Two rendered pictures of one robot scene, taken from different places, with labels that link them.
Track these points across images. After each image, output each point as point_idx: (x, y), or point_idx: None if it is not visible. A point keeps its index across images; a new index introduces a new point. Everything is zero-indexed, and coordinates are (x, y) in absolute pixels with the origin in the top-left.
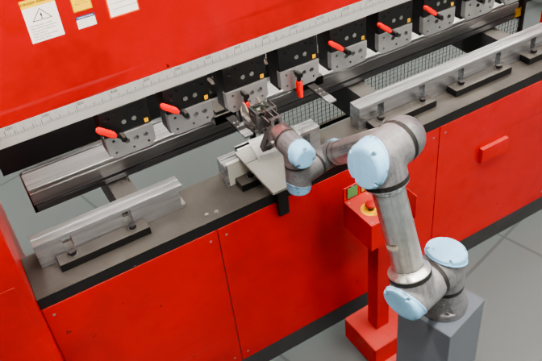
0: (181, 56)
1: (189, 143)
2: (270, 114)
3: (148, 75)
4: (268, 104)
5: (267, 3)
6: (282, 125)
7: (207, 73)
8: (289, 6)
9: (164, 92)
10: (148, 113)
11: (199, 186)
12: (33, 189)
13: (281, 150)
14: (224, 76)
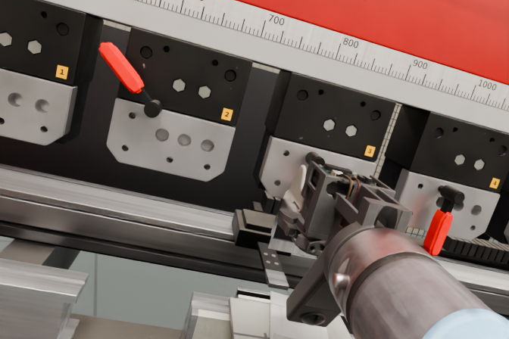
0: None
1: (182, 256)
2: (372, 195)
3: None
4: (372, 183)
5: None
6: (408, 238)
7: (257, 60)
8: (501, 27)
9: (136, 32)
10: (76, 59)
11: (131, 331)
12: None
13: (370, 326)
14: (290, 94)
